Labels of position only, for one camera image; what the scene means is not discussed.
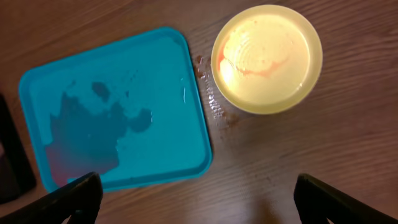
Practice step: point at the teal plastic tray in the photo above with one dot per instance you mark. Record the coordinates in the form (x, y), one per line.
(129, 110)

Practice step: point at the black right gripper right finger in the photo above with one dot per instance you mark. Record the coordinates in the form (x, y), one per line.
(318, 202)

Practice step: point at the black plastic tray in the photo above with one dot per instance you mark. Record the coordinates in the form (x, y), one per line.
(17, 177)

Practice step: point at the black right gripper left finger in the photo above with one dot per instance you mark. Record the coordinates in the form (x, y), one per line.
(76, 202)

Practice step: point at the yellow plate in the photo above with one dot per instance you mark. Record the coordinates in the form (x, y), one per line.
(266, 59)

